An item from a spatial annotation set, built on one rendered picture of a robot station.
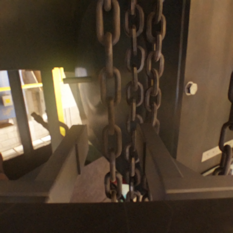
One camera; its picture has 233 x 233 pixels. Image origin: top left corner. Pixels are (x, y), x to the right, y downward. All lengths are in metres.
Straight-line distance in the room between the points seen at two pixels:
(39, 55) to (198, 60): 0.48
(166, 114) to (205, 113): 0.06
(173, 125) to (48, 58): 0.49
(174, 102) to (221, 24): 0.12
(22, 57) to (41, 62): 0.06
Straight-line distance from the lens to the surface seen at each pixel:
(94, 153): 1.03
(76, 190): 0.84
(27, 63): 0.59
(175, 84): 0.22
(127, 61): 0.18
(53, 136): 0.66
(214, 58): 0.27
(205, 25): 0.25
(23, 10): 0.61
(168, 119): 0.24
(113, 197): 0.18
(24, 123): 0.98
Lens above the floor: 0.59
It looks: 18 degrees up
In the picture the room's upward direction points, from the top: 179 degrees clockwise
